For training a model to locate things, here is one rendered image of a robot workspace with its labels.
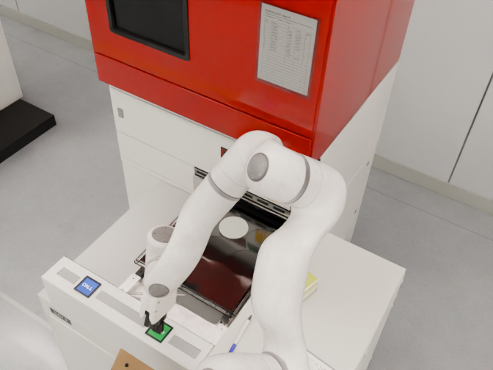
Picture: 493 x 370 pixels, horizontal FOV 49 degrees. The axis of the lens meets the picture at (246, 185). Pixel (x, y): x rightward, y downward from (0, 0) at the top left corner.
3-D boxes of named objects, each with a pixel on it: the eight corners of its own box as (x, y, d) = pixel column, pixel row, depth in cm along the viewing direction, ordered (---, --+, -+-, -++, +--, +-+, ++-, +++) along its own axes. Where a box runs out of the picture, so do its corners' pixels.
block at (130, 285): (133, 277, 170) (132, 271, 168) (141, 283, 169) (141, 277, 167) (116, 296, 165) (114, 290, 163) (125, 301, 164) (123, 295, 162)
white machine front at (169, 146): (125, 157, 219) (111, 71, 191) (305, 244, 190) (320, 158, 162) (119, 161, 217) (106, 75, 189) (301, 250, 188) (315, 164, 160)
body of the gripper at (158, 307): (161, 263, 142) (159, 294, 148) (136, 285, 134) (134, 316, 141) (185, 277, 139) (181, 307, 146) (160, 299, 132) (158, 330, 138)
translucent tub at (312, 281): (298, 276, 163) (301, 262, 158) (317, 292, 159) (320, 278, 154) (280, 290, 159) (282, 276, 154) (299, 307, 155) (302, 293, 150)
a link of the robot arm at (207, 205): (245, 225, 113) (166, 309, 126) (242, 181, 126) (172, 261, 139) (209, 204, 110) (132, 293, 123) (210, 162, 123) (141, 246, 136)
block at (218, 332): (219, 327, 159) (219, 322, 157) (229, 333, 158) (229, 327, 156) (203, 349, 154) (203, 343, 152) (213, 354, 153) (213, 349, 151)
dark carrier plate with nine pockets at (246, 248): (202, 196, 195) (202, 195, 194) (287, 238, 182) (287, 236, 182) (140, 260, 173) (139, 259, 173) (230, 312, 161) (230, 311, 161)
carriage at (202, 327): (132, 282, 173) (131, 276, 171) (229, 338, 160) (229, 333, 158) (115, 299, 168) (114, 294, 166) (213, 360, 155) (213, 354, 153)
